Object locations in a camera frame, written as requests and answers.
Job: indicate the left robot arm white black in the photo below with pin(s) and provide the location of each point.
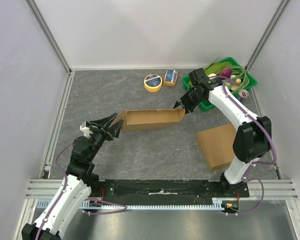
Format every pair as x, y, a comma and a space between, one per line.
78, 182

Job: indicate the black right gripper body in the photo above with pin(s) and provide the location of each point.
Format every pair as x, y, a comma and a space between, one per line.
185, 101

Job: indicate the grey slotted cable duct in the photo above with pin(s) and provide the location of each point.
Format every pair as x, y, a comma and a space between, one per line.
215, 204

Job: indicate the yellow sponge block blue label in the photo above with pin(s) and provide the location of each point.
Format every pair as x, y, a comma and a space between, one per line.
170, 78

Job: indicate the green long beans bundle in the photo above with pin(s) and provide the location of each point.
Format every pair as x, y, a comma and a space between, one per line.
239, 72

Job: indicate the brown cardboard box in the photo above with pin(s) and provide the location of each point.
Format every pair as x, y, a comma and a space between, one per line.
216, 146

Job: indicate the yellow tape roll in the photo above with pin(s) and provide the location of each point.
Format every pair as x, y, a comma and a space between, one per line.
152, 83

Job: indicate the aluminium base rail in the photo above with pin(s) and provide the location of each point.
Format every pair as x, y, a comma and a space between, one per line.
273, 189

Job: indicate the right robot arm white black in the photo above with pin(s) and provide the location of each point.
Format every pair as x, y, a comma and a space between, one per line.
253, 137

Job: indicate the brown mushroom toy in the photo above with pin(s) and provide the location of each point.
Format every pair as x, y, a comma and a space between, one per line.
236, 85

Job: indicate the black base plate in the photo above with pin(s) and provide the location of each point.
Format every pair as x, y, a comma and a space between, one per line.
165, 191

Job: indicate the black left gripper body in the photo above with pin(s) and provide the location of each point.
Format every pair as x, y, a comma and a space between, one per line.
103, 133

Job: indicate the purple onion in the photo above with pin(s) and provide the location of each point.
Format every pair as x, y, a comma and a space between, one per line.
226, 72

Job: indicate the aluminium frame post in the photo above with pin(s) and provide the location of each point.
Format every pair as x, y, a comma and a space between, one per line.
267, 33
48, 34

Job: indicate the green plastic tray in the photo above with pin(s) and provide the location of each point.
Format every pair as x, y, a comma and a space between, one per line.
205, 106

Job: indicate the aluminium frame post left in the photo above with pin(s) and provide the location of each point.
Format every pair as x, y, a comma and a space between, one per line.
48, 34

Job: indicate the cardboard sheet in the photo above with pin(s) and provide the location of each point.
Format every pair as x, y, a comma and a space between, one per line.
149, 119

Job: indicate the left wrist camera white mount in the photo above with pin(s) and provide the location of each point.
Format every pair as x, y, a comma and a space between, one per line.
85, 128

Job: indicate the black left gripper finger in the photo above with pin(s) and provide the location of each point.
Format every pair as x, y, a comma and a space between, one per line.
104, 122
115, 129

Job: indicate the green leafy vegetable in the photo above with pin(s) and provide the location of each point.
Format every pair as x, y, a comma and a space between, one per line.
216, 67

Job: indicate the aluminium frame post right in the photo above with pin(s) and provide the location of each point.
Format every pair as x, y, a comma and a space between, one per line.
267, 33

